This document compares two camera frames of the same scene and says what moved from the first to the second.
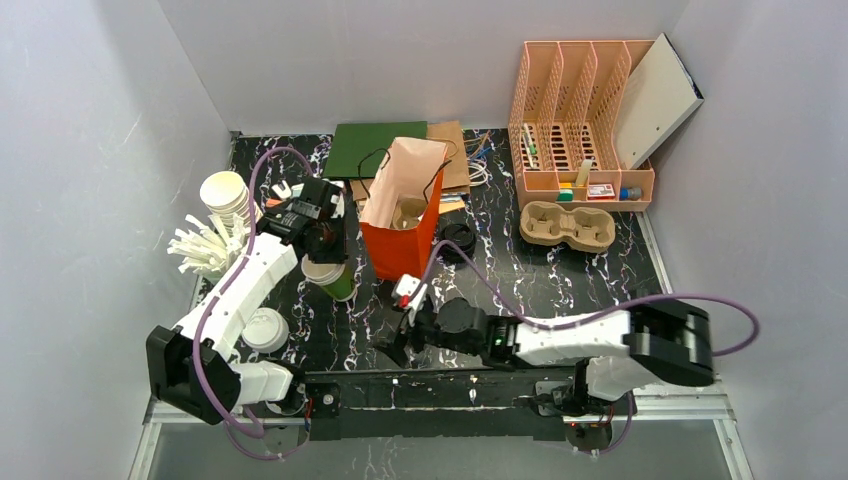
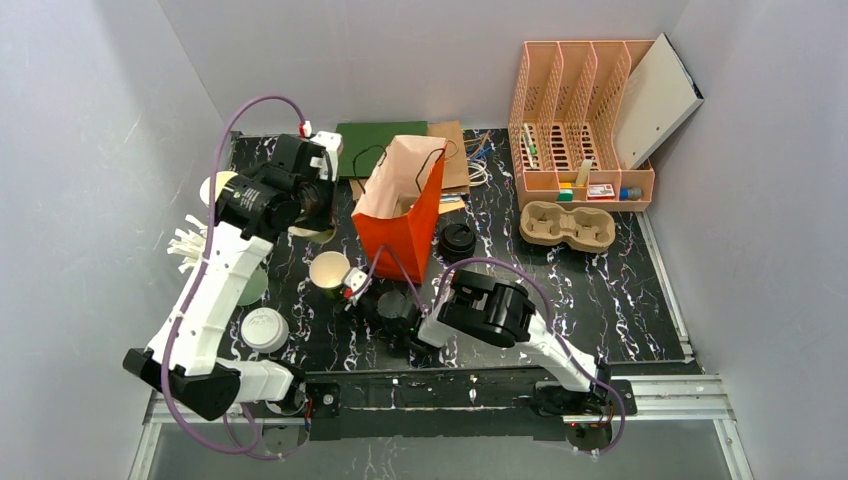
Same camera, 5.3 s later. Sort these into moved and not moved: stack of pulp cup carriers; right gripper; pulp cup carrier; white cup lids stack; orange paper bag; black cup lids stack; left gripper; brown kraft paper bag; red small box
Moved: right gripper; left gripper; pulp cup carrier
Not moved: black cup lids stack; orange paper bag; stack of pulp cup carriers; red small box; brown kraft paper bag; white cup lids stack
